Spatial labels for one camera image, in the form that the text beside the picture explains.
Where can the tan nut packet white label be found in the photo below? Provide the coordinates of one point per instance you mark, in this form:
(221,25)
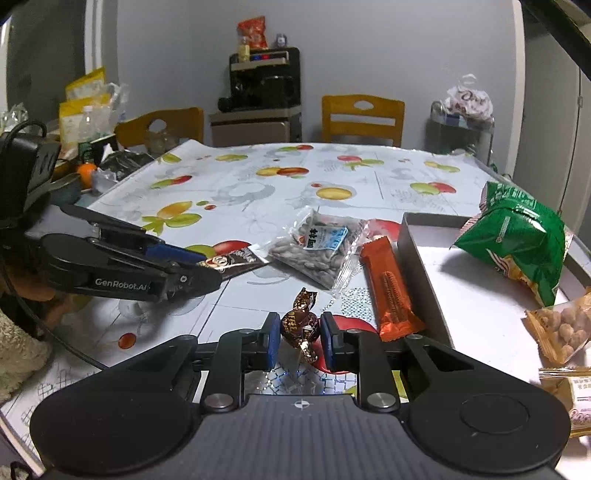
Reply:
(579,397)

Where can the black and grey water dispenser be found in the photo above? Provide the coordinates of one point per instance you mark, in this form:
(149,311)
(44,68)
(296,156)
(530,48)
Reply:
(249,129)

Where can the grey storage rack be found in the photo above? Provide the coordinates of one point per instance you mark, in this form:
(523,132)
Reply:
(457,138)

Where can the orange fruit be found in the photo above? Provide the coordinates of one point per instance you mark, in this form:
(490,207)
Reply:
(87,176)

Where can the clear plastic bag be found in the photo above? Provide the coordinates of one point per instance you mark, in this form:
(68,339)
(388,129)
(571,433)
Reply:
(116,104)

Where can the crumpled clear plastic wrap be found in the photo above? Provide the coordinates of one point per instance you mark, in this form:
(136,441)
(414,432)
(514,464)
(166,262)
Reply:
(104,180)

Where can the yellow bottle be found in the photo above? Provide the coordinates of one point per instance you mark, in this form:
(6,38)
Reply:
(244,50)

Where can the black pole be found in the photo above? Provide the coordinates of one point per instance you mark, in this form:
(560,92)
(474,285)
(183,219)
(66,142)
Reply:
(563,32)

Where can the fruit print tablecloth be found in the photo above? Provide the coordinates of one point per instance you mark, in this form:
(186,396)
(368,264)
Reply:
(277,198)

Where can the black plastic bag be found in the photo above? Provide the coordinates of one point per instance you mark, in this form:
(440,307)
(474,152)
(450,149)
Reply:
(127,165)

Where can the white cardboard box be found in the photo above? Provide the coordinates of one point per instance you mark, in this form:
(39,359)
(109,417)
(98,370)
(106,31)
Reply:
(475,314)

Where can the wooden chair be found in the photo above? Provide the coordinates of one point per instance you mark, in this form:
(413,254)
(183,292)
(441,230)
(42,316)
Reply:
(332,120)
(184,124)

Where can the glass jar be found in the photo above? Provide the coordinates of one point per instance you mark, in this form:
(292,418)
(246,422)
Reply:
(161,142)

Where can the clear seed packet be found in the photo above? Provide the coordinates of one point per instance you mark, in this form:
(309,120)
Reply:
(314,249)

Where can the yellow paper bag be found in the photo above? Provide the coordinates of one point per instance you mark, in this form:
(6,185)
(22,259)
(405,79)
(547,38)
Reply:
(69,124)
(85,85)

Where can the dark brown wafer packet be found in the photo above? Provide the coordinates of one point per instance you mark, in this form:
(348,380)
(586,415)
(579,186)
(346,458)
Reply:
(235,261)

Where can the white plastic bag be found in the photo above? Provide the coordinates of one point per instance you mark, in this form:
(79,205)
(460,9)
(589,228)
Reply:
(471,101)

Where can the small grey bottle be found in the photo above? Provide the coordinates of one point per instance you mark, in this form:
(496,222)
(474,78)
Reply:
(281,40)

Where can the red snack bag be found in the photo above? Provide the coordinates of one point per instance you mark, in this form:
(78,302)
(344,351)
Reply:
(253,32)

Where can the long orange snack bar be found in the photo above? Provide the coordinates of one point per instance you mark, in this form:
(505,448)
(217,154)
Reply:
(392,290)

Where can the green snack bag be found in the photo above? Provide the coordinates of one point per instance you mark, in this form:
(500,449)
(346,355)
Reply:
(517,230)

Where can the black container green label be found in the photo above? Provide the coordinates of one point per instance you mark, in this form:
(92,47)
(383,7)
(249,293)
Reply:
(104,147)

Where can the person's left hand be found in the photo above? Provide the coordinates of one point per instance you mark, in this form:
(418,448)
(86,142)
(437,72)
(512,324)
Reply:
(27,286)

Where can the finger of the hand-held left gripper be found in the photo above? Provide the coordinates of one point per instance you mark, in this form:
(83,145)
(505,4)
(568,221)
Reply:
(198,279)
(171,251)

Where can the person's left forearm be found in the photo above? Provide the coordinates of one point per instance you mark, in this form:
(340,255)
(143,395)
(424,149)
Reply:
(18,360)

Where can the clear water bottle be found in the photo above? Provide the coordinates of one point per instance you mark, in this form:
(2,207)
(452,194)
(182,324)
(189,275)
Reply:
(87,122)

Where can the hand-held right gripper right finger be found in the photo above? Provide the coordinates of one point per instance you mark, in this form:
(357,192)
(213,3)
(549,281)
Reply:
(328,344)

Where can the brown candy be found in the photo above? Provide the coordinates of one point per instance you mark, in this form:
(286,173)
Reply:
(298,323)

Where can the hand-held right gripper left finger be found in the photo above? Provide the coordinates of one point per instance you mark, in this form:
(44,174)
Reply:
(274,341)

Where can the dark bowl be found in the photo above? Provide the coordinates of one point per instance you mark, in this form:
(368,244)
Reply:
(67,190)

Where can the tan nut packet clear window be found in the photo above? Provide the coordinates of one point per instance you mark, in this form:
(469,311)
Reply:
(563,327)

